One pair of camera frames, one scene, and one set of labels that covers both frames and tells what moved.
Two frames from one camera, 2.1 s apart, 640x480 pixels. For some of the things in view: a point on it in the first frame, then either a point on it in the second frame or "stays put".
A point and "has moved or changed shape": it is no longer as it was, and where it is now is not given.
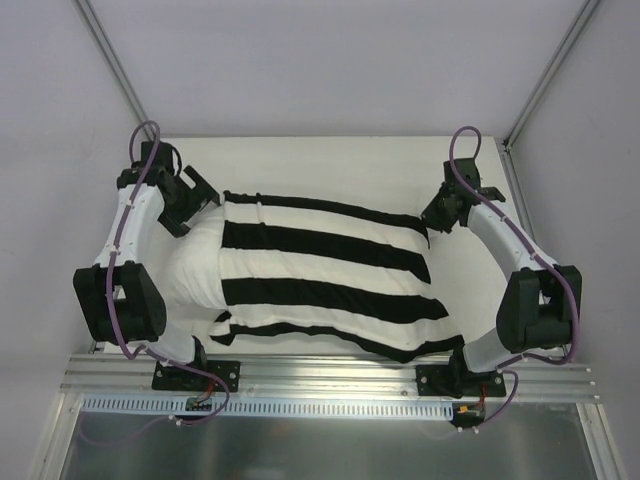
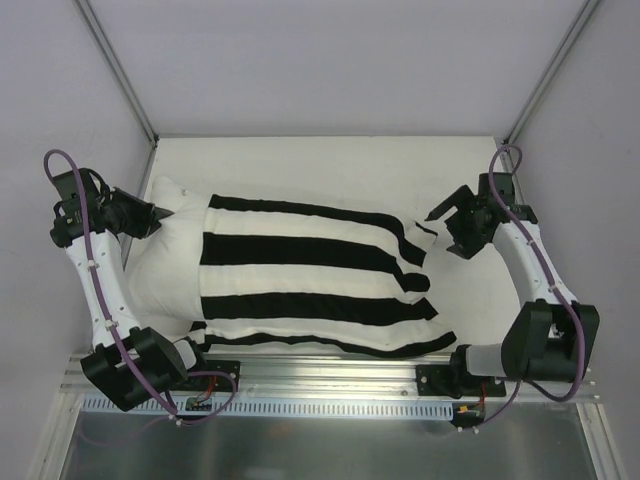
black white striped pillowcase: x=300 y=267 has moved or changed shape
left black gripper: x=189 y=201 to x=138 y=214
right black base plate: x=457 y=380 stays put
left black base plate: x=176 y=378 stays put
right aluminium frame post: x=538 y=93 stays put
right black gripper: x=439 y=213 to x=463 y=223
